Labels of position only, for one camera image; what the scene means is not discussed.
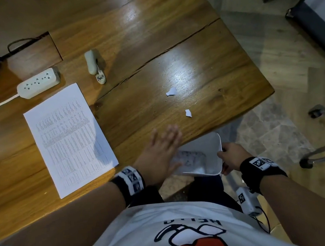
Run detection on person's left hand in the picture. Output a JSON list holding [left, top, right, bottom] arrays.
[[128, 123, 188, 188]]

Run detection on person's right hand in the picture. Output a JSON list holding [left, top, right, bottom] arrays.
[[216, 140, 255, 177]]

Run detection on white plastic tray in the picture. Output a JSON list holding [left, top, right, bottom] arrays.
[[169, 132, 226, 181]]

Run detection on person's left forearm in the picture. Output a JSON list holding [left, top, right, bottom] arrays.
[[0, 179, 134, 246]]

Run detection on person's right forearm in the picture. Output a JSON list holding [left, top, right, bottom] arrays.
[[256, 167, 325, 246]]

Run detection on torn paper pieces with print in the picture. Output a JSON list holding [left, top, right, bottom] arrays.
[[173, 148, 208, 173]]

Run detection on black right wristband with markers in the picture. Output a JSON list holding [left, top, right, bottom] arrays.
[[239, 153, 289, 196]]

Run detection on black wristband with markers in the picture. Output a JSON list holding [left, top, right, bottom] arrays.
[[109, 164, 148, 207], [239, 153, 289, 196]]

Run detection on dark trousers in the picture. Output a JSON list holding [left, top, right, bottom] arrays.
[[128, 173, 244, 226]]

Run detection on black left wristband with markers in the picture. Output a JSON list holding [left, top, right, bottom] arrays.
[[109, 164, 148, 207]]

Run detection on printed white paper sheet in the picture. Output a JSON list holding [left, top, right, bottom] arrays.
[[20, 79, 123, 203]]

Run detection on white printed t-shirt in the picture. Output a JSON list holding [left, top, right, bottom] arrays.
[[0, 187, 301, 246]]

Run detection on pale green stapler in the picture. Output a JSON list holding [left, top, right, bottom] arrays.
[[84, 48, 108, 86]]

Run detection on white power strip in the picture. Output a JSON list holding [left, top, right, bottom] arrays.
[[15, 66, 63, 101]]

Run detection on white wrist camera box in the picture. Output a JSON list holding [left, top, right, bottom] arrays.
[[235, 185, 263, 219]]

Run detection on black thin cable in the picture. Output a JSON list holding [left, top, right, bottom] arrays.
[[247, 185, 272, 236]]

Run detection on wooden cable hatch lid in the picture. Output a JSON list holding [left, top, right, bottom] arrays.
[[3, 30, 66, 81]]

